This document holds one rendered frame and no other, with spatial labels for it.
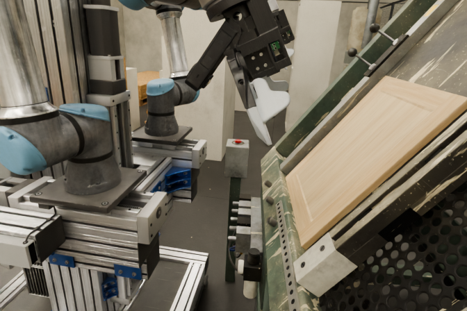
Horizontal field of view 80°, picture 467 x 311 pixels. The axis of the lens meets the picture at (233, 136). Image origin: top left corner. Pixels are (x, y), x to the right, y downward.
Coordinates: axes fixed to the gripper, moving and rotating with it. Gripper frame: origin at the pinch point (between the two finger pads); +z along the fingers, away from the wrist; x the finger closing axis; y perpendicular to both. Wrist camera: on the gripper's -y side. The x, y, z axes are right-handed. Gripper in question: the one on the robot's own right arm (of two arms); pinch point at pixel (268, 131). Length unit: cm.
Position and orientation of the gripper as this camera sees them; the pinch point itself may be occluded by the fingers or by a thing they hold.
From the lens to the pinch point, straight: 45.4
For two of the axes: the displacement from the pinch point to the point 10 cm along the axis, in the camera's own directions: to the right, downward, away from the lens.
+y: 9.0, -3.5, -2.8
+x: 1.7, -3.2, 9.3
